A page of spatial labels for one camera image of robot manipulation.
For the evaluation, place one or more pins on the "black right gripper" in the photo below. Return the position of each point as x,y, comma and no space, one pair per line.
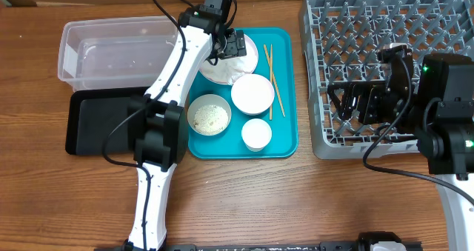
369,104

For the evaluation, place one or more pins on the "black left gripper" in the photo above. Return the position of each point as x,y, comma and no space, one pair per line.
238,43

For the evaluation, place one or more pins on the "white napkin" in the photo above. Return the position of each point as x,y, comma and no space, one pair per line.
226,71

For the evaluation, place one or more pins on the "pink bowl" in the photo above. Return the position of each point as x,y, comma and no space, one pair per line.
252,94

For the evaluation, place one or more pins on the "grey bowl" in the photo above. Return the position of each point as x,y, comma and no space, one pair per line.
207,100

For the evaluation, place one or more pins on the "rice pile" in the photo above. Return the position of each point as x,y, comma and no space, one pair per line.
210,119

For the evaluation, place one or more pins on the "small white cup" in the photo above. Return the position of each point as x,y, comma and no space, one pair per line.
256,134

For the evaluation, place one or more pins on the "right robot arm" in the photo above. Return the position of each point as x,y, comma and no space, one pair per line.
438,112

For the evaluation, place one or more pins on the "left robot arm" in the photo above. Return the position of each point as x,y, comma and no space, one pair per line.
157,123

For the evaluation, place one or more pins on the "grey dishwasher rack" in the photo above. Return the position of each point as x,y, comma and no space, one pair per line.
340,40

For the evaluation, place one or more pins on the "pink plate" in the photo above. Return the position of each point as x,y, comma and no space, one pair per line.
248,58

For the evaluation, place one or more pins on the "wooden chopstick left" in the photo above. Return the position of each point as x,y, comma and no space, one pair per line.
275,84

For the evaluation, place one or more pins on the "wooden chopstick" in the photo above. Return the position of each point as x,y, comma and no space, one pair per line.
275,84
271,84

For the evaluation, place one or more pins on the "wooden chopstick right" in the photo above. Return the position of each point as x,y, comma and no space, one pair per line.
271,84

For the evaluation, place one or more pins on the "teal serving tray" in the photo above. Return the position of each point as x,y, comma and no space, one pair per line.
284,124

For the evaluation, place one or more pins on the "clear plastic bin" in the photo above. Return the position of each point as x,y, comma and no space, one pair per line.
115,53

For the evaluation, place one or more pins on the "black tray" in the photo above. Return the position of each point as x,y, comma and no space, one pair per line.
93,115

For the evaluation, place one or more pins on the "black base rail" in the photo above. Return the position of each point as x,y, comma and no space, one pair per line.
366,241

